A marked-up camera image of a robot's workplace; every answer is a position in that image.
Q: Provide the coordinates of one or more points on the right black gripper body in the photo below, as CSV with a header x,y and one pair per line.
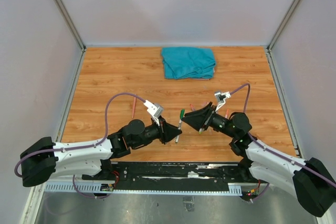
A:
x,y
207,117

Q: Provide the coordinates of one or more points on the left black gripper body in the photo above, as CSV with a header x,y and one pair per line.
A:
x,y
163,132

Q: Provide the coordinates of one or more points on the pink pen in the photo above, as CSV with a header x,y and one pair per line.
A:
x,y
134,106

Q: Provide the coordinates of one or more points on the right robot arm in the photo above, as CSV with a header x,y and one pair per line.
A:
x,y
308,181

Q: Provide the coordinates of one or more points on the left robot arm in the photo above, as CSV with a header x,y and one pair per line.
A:
x,y
46,159

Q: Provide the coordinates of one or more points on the black tipped white pen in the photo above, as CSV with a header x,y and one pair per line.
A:
x,y
180,124

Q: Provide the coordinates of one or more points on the teal folded cloth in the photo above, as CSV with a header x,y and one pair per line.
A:
x,y
188,63

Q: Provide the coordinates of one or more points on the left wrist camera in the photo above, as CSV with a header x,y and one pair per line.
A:
x,y
154,109

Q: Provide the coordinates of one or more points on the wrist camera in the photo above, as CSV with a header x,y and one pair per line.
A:
x,y
154,109
221,98

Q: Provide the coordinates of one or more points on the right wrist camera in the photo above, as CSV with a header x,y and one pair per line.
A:
x,y
221,98

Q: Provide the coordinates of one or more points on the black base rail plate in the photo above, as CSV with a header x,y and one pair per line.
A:
x,y
173,176

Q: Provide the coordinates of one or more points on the grey slotted cable duct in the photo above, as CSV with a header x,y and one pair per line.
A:
x,y
84,187

